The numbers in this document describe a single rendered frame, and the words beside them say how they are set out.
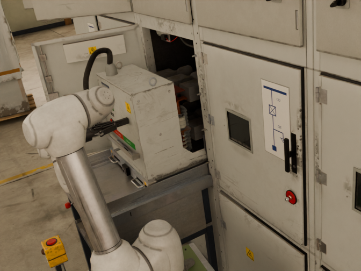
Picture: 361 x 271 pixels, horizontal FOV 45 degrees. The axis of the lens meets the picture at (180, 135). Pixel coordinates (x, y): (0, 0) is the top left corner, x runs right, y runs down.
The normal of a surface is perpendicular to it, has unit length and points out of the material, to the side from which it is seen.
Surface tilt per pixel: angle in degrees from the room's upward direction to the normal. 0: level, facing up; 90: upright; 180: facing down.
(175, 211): 90
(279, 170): 90
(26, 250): 0
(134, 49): 90
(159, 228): 6
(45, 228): 0
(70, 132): 80
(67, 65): 90
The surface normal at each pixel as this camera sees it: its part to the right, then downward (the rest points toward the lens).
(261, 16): -0.87, 0.32
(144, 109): 0.48, 0.31
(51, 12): -0.25, 0.44
